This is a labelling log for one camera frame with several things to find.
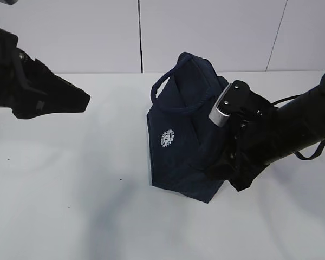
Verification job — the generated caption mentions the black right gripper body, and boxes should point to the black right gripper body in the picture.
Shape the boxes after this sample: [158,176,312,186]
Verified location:
[222,113,270,179]

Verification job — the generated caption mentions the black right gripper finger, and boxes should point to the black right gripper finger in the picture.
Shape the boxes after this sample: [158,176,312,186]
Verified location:
[229,168,260,192]
[205,155,237,180]

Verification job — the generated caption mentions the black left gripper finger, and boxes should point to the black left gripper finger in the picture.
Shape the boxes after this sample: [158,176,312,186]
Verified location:
[12,58,90,119]

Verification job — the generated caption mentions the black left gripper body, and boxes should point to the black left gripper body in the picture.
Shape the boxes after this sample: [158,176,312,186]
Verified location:
[0,28,38,108]

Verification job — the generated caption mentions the dark navy fabric lunch bag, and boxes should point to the dark navy fabric lunch bag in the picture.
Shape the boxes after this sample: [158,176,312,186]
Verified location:
[147,52,229,203]

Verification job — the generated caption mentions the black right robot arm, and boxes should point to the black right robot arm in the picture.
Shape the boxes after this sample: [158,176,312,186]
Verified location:
[206,73,325,191]

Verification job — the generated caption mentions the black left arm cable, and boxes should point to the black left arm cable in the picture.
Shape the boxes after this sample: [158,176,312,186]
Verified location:
[0,29,47,95]

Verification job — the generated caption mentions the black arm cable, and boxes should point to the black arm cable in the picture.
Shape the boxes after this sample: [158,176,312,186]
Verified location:
[0,29,47,95]
[294,138,325,160]

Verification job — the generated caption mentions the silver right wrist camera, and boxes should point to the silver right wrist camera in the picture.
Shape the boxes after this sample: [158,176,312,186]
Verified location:
[209,80,251,127]

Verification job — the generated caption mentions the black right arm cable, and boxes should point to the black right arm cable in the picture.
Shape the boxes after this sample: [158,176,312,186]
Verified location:
[294,138,325,160]

